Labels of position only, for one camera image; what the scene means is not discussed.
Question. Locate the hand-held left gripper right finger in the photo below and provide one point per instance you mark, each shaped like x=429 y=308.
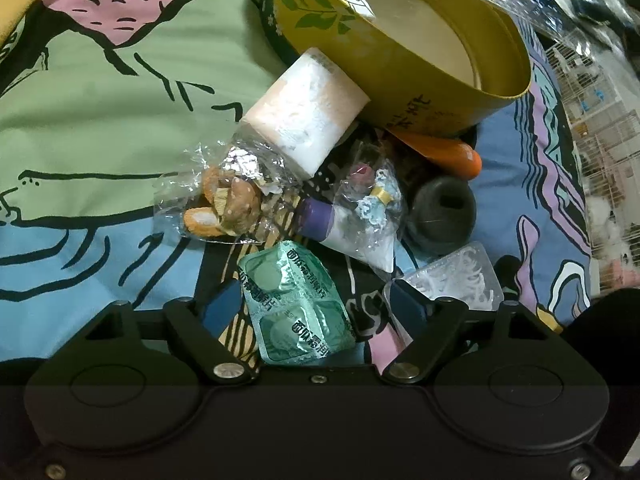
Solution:
x=406 y=306

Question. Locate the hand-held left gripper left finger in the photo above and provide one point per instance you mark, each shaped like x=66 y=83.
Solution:
x=220 y=307

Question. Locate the clear bag of dried snacks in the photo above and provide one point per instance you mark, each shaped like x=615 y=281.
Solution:
x=230 y=200

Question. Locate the green blister pack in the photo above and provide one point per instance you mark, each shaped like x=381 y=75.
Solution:
x=295 y=305

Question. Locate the clear bag with small figurine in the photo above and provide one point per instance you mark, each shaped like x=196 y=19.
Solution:
x=372 y=195

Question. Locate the clear plastic box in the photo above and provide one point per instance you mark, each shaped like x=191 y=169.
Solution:
x=460 y=270

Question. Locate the white fluffy stuffing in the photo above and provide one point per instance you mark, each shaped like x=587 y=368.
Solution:
x=610 y=220

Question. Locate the colourful printed blanket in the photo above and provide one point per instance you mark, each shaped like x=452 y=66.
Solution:
x=100 y=135

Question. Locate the grey round earbud case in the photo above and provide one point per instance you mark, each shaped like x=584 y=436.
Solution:
x=440 y=215

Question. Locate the white tube with purple cap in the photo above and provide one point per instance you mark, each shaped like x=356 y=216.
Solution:
x=320 y=217

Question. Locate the white peach tissue pack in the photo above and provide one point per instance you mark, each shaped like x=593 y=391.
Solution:
x=300 y=110

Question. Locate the round yellow green tin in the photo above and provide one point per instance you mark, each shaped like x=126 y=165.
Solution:
x=325 y=20

